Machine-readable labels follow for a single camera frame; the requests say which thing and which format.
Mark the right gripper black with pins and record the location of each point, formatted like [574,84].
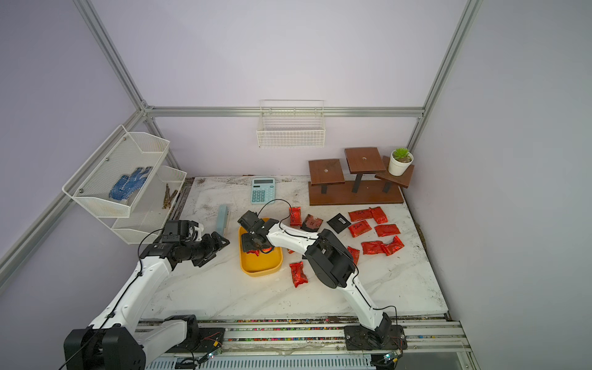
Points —
[247,243]

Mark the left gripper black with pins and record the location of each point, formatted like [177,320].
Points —
[211,249]

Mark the red foil tea bag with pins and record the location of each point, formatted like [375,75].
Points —
[359,228]
[359,215]
[379,215]
[295,217]
[392,247]
[373,247]
[297,274]
[355,254]
[385,230]

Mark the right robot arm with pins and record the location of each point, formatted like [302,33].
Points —
[332,263]

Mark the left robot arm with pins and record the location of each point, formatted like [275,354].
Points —
[111,340]

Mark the red foil tea bags pile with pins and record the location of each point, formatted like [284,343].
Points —
[258,252]

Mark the yellow storage box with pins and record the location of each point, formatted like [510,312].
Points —
[260,265]

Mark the light blue stapler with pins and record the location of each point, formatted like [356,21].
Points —
[222,219]

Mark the light blue calculator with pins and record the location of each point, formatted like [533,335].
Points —
[262,190]

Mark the wooden clothespins bundle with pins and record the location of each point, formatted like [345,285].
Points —
[169,197]

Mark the lower white mesh shelf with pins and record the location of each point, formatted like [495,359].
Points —
[149,214]

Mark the white mesh shelf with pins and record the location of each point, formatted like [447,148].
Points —
[149,214]
[121,153]

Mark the blue dotted work glove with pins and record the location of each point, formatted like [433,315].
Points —
[127,185]

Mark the upper white mesh shelf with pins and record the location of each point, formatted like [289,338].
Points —
[121,153]

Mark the brown wooden tiered stand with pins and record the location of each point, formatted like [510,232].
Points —
[369,178]

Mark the small potted green plant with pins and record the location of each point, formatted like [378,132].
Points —
[400,160]

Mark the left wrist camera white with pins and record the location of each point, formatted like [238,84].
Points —
[195,231]

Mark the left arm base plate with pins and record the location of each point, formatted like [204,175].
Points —
[198,339]

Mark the white wire wall basket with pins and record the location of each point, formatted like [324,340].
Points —
[291,132]

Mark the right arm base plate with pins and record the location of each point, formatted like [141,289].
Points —
[358,338]

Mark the aluminium frame rail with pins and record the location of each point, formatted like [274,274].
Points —
[305,111]

